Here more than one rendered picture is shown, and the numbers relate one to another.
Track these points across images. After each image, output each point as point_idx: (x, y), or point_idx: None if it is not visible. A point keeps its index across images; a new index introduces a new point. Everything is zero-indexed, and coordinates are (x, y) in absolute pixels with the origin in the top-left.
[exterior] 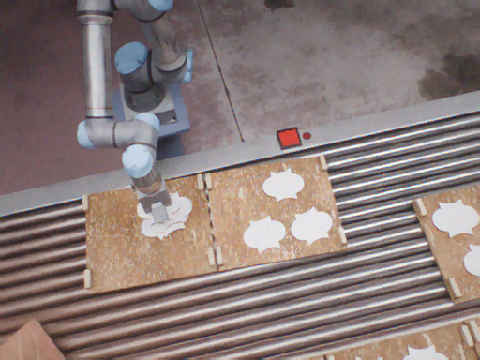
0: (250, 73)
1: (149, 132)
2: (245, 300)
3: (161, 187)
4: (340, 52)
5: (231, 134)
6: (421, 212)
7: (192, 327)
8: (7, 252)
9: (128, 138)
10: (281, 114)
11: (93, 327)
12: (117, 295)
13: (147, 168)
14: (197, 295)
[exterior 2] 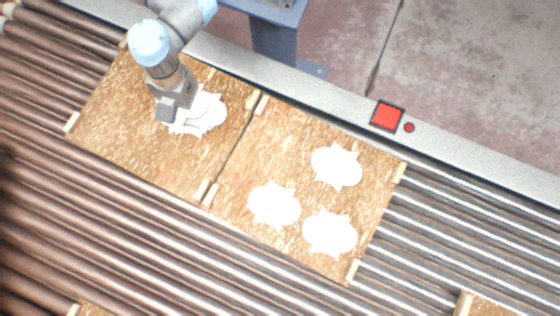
0: (439, 0)
1: (189, 16)
2: (203, 257)
3: (178, 86)
4: (552, 40)
5: (371, 51)
6: (460, 312)
7: (134, 245)
8: (27, 38)
9: (162, 6)
10: (436, 65)
11: (50, 172)
12: (91, 158)
13: (153, 60)
14: (162, 216)
